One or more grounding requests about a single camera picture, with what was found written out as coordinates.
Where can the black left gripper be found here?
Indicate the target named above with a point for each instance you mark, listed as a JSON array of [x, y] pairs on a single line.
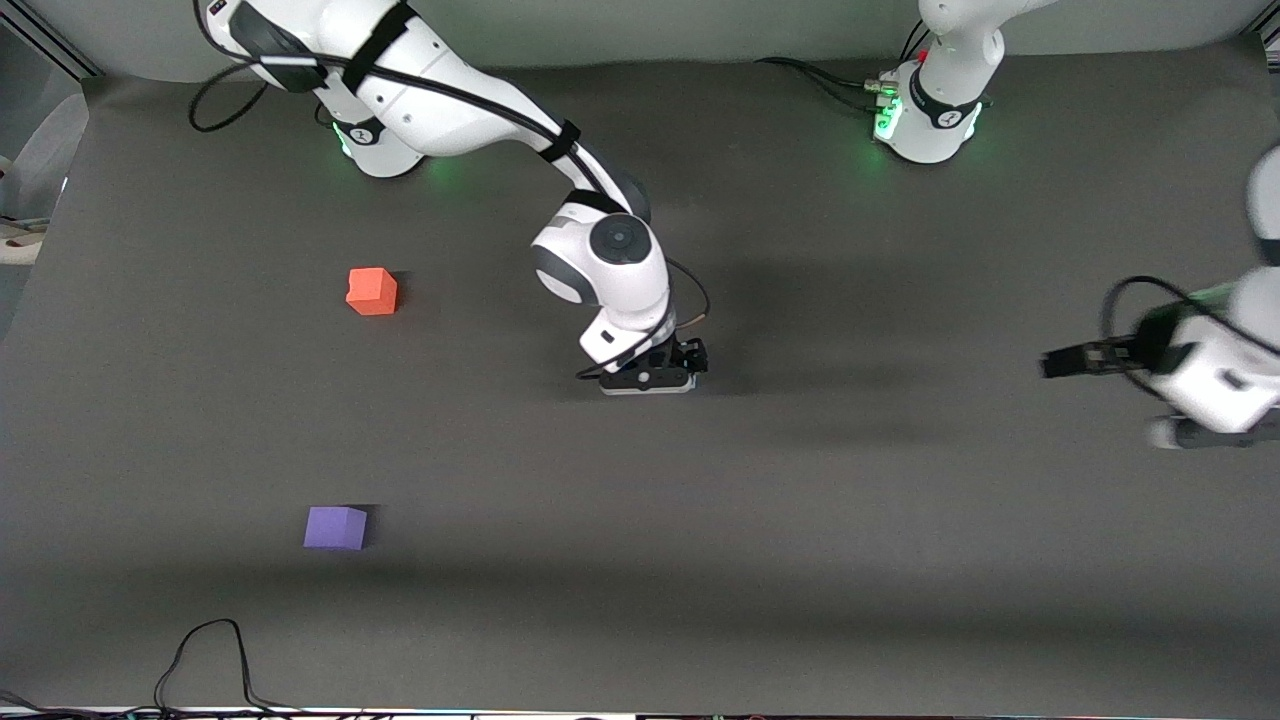
[[1157, 338]]

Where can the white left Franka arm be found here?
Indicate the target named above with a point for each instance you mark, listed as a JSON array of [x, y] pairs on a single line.
[[940, 120]]

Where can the purple foam block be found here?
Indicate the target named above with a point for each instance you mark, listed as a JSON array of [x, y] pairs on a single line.
[[335, 528]]

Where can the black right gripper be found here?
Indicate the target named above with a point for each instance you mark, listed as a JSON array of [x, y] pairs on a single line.
[[690, 354]]

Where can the orange foam block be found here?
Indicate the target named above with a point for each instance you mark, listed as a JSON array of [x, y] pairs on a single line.
[[371, 291]]

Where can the aluminium frame profile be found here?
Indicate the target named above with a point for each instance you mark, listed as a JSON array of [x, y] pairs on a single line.
[[50, 40]]

